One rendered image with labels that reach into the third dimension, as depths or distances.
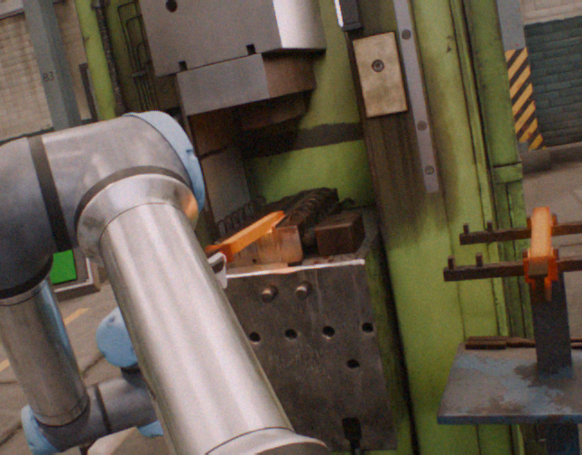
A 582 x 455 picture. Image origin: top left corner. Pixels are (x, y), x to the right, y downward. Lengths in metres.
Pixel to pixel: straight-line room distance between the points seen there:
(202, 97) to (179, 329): 1.00
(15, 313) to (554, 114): 6.88
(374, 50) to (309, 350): 0.67
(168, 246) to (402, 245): 1.04
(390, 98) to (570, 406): 0.73
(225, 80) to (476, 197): 0.61
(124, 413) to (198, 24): 0.84
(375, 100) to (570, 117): 5.98
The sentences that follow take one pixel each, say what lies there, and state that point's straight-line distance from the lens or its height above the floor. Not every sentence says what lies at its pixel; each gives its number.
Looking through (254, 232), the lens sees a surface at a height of 1.01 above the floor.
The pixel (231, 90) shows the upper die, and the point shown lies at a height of 1.30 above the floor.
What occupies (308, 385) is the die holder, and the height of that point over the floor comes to 0.64.
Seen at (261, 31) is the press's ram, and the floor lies 1.41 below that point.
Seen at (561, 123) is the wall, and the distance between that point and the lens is 7.34.
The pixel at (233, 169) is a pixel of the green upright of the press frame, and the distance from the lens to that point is 1.81.
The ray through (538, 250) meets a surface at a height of 0.96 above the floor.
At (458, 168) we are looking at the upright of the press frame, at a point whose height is 1.04.
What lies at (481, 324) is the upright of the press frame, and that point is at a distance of 1.58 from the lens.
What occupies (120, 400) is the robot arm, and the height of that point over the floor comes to 0.92.
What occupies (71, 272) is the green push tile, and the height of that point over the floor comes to 0.99.
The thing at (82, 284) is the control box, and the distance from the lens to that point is 1.49.
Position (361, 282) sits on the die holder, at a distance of 1.35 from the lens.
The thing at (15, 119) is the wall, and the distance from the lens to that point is 9.02.
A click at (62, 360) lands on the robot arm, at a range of 0.81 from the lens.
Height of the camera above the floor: 1.28
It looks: 12 degrees down
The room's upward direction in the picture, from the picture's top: 12 degrees counter-clockwise
